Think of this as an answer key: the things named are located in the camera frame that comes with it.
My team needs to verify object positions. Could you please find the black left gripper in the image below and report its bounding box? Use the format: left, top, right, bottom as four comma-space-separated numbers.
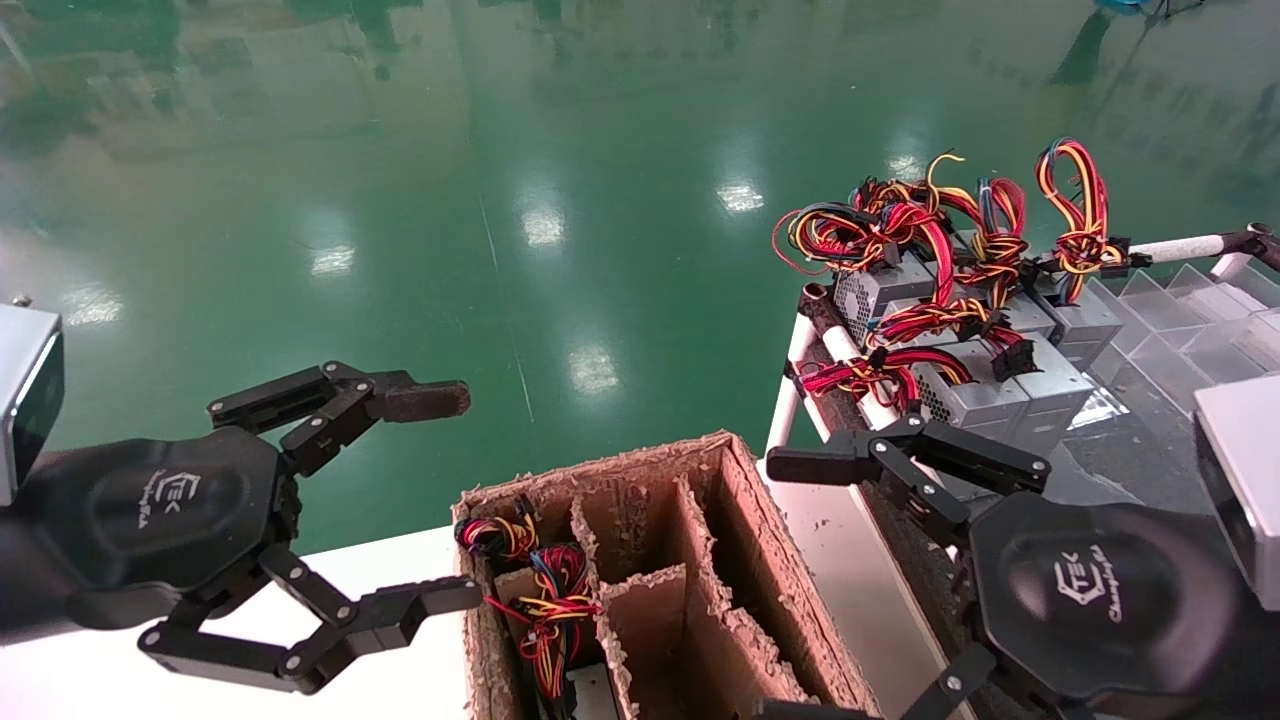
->
40, 362, 485, 694

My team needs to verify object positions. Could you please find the black pipe joint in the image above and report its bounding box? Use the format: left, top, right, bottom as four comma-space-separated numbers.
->
800, 282, 841, 336
1222, 222, 1280, 273

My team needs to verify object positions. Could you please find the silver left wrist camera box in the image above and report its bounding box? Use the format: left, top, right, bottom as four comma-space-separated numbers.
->
0, 298, 67, 508

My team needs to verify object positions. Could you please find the short cardboard divider panel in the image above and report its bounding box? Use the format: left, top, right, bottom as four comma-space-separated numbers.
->
598, 560, 693, 720

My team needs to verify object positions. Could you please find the long cardboard divider panel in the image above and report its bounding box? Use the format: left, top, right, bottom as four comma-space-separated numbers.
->
565, 500, 646, 720
665, 475, 836, 720

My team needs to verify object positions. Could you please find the worn brown cardboard box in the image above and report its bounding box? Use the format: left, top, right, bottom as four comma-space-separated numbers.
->
450, 430, 883, 720

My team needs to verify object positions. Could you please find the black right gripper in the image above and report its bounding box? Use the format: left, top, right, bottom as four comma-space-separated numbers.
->
756, 417, 1247, 720

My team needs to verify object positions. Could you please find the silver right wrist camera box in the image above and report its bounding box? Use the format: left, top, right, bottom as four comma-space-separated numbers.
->
1194, 374, 1280, 612

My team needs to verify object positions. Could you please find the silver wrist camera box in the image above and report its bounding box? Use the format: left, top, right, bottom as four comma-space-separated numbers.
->
0, 298, 67, 508
1194, 374, 1280, 612

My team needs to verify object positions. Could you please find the clear acrylic divided tray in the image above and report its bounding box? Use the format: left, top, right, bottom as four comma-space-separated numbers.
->
1050, 262, 1280, 521

